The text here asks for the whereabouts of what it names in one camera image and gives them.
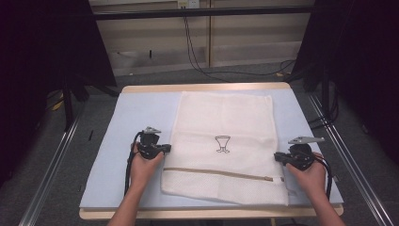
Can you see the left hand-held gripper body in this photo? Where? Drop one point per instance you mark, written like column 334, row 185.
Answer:
column 149, row 145

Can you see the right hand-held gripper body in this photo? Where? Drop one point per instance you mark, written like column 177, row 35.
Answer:
column 301, row 154

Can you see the white mesh laundry bag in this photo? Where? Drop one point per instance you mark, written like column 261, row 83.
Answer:
column 226, row 116

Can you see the person's left hand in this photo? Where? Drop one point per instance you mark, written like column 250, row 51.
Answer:
column 144, row 171

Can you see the person's right hand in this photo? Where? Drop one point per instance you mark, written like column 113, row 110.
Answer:
column 309, row 180

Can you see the light blue foam mat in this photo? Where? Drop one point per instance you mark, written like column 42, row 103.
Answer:
column 138, row 113

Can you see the black metal stand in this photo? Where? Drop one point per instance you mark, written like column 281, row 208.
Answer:
column 67, row 106
column 326, row 94

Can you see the wooden table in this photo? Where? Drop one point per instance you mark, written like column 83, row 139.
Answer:
column 204, row 87

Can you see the dark curtain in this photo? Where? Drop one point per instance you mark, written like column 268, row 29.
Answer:
column 363, row 62
column 37, row 62

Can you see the black horizontal bar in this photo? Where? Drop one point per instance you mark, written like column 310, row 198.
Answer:
column 200, row 12

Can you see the metal floor rail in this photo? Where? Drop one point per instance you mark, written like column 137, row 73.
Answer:
column 47, row 179
column 354, row 163

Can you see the white wall socket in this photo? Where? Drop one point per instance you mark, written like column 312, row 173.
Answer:
column 188, row 3

